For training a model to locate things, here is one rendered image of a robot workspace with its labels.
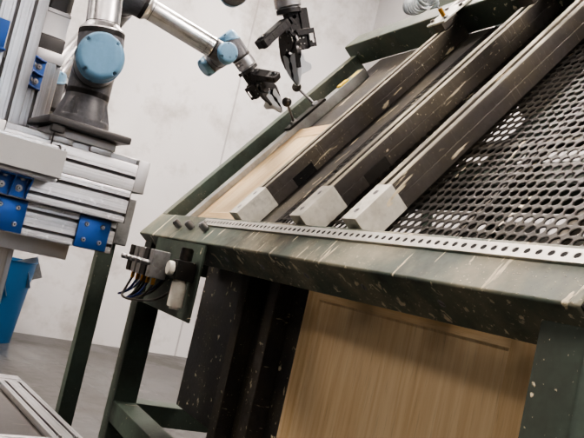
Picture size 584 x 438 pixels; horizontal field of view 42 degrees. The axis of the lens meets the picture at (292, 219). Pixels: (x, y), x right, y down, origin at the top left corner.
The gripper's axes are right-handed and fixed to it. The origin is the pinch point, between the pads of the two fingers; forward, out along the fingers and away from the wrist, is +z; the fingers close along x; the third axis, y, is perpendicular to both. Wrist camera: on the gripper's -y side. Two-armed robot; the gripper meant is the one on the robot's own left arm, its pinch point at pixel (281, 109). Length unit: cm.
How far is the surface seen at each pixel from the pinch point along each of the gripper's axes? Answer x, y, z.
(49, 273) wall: -15, 299, 44
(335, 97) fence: -17.4, -11.3, 9.7
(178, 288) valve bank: 94, -16, 13
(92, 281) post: 84, 48, 8
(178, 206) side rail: 41, 36, 8
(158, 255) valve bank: 86, -4, 5
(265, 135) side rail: -3.2, 19.5, 8.4
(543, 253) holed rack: 119, -150, 6
